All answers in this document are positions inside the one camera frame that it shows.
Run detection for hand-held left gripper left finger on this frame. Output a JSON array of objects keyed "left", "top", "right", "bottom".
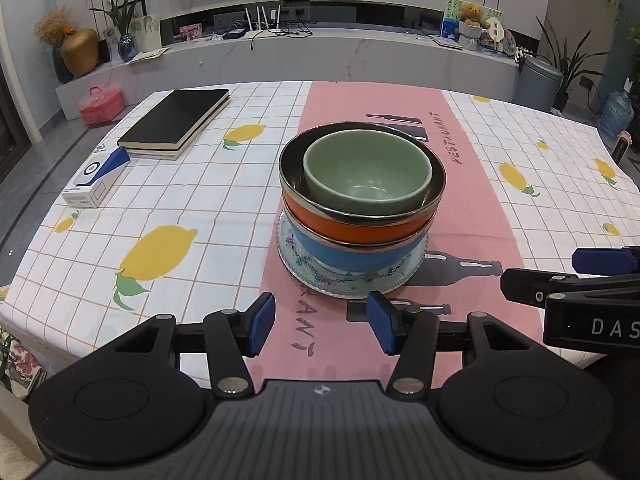
[{"left": 107, "top": 293, "right": 277, "bottom": 397}]

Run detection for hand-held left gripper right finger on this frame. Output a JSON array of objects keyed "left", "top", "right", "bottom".
[{"left": 366, "top": 291, "right": 533, "bottom": 396}]

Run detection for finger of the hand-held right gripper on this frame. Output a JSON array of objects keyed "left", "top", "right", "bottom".
[
  {"left": 500, "top": 267, "right": 640, "bottom": 307},
  {"left": 571, "top": 246, "right": 640, "bottom": 275}
]

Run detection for blue steel bowl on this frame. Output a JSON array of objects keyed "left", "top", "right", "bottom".
[{"left": 287, "top": 215, "right": 431, "bottom": 277}]

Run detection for orange steel bowl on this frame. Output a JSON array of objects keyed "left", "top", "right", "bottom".
[{"left": 278, "top": 122, "right": 447, "bottom": 247}]

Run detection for green ceramic bowl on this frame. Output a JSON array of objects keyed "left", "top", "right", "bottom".
[{"left": 302, "top": 130, "right": 433, "bottom": 213}]

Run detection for pink placemat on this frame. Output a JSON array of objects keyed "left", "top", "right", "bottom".
[{"left": 260, "top": 80, "right": 546, "bottom": 381}]

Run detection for small white heater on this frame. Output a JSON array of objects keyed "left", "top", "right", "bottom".
[{"left": 612, "top": 130, "right": 633, "bottom": 163}]

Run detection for large water bottle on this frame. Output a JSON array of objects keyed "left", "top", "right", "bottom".
[{"left": 597, "top": 77, "right": 635, "bottom": 138}]

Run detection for grey trash bin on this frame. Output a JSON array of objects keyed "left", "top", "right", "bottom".
[{"left": 512, "top": 56, "right": 563, "bottom": 113}]

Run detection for long-leaf potted plant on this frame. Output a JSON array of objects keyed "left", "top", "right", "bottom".
[{"left": 535, "top": 17, "right": 608, "bottom": 111}]

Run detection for bushy green plant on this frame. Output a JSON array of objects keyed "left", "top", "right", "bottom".
[{"left": 612, "top": 5, "right": 640, "bottom": 86}]

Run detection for white and blue box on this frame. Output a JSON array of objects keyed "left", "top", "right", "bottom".
[{"left": 62, "top": 144, "right": 132, "bottom": 209}]

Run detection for black notebook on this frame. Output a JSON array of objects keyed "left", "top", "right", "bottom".
[{"left": 117, "top": 89, "right": 231, "bottom": 152}]

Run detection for floral cushion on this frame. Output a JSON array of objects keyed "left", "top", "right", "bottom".
[{"left": 0, "top": 327, "right": 48, "bottom": 401}]

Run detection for grey fabric pot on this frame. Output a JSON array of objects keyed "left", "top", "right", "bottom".
[{"left": 459, "top": 22, "right": 482, "bottom": 51}]

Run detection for grey marble tv cabinet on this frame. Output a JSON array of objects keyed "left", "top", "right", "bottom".
[{"left": 55, "top": 27, "right": 526, "bottom": 121}]

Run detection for pink storage basket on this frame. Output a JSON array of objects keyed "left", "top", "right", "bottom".
[{"left": 78, "top": 86, "right": 124, "bottom": 127}]

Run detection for blue green picture card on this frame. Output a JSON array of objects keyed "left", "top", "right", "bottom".
[{"left": 442, "top": 0, "right": 502, "bottom": 43}]

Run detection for white router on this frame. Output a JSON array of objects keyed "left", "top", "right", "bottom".
[{"left": 241, "top": 5, "right": 283, "bottom": 41}]

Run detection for loose papers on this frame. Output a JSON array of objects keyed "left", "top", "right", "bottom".
[{"left": 127, "top": 47, "right": 170, "bottom": 63}]

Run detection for jellyfish picture card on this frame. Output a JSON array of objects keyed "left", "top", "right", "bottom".
[{"left": 131, "top": 14, "right": 162, "bottom": 53}]

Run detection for gold vase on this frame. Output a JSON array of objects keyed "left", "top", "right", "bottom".
[{"left": 60, "top": 28, "right": 100, "bottom": 78}]

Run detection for dark vase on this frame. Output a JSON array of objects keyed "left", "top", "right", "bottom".
[{"left": 51, "top": 46, "right": 75, "bottom": 84}]

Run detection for green leafy plant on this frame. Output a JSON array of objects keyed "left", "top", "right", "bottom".
[{"left": 90, "top": 0, "right": 150, "bottom": 36}]

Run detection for dried flower bunch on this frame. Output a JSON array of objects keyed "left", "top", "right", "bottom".
[{"left": 34, "top": 7, "right": 71, "bottom": 46}]

